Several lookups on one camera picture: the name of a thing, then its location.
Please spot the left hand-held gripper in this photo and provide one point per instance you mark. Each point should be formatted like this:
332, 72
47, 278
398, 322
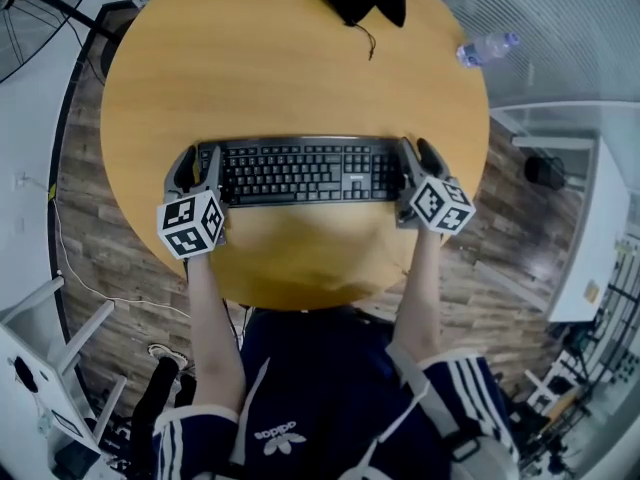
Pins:
192, 216

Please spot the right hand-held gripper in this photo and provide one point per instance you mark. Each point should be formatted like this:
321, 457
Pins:
436, 203

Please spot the black keyboard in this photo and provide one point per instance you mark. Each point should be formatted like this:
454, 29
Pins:
300, 170

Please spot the person's right forearm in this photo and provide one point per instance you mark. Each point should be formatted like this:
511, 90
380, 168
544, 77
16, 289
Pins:
419, 293

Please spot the person's left forearm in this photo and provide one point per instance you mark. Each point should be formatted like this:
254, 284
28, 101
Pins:
212, 318

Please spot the round wooden desk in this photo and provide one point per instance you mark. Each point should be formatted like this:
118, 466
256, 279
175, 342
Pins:
280, 93

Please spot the black round stool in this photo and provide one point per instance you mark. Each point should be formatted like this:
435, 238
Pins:
544, 170

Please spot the white glass-top table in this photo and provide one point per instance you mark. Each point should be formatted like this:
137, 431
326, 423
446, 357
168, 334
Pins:
545, 123

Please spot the clear plastic water bottle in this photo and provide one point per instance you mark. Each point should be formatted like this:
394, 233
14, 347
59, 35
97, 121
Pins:
487, 48

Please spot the person's grey sneaker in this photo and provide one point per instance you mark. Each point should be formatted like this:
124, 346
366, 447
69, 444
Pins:
167, 354

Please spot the white cabinet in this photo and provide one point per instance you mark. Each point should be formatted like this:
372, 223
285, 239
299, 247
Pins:
595, 238

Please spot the black standing fan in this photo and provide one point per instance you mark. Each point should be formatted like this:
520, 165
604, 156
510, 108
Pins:
35, 13

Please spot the person's black trouser leg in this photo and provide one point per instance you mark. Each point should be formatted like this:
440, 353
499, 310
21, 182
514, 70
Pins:
155, 398

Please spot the white chair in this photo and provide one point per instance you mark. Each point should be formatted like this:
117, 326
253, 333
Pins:
55, 368

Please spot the navy striped sports jacket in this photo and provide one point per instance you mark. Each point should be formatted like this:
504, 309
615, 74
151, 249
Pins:
350, 398

